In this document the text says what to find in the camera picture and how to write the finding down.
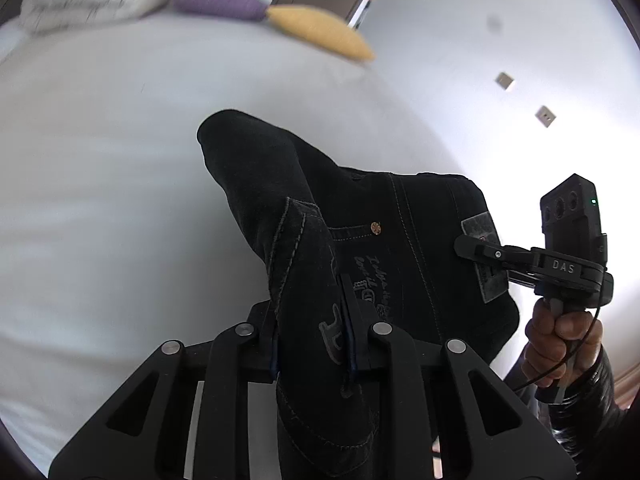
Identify black pants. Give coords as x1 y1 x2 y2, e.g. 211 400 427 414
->
196 108 521 480

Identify white bed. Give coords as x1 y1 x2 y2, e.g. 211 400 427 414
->
0 7 531 466

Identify yellow pillow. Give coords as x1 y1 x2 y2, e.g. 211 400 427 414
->
266 4 376 63

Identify thin black cable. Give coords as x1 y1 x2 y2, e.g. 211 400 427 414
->
507 302 603 393

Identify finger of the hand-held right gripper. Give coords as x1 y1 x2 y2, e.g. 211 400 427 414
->
454 236 536 287

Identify person's right forearm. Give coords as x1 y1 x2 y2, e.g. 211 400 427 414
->
505 345 636 480

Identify person's right hand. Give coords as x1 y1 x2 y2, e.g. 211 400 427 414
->
525 300 605 391

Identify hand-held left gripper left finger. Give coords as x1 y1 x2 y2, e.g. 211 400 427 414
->
47 302 281 480

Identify purple pillow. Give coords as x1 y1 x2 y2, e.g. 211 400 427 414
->
172 0 268 22

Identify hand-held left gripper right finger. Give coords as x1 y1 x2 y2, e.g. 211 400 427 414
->
340 274 578 480

